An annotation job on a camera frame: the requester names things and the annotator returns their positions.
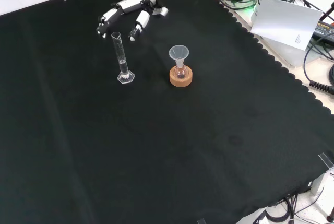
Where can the clear glass graduated cylinder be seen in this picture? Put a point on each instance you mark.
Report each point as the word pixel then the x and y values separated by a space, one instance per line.
pixel 122 64

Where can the clear plastic funnel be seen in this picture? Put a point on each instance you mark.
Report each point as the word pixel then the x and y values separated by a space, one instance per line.
pixel 178 52

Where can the small round-bottom glass flask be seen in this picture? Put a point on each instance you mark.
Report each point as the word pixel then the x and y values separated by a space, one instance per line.
pixel 180 72

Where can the black bench cloth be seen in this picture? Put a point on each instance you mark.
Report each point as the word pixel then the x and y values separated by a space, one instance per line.
pixel 156 143

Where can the black power adapter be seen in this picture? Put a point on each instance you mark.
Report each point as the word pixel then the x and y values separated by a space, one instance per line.
pixel 324 29

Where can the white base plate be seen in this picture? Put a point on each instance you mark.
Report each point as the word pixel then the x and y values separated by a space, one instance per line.
pixel 281 51

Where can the white metal bracket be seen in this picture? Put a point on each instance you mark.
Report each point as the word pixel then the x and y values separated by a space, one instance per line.
pixel 322 182

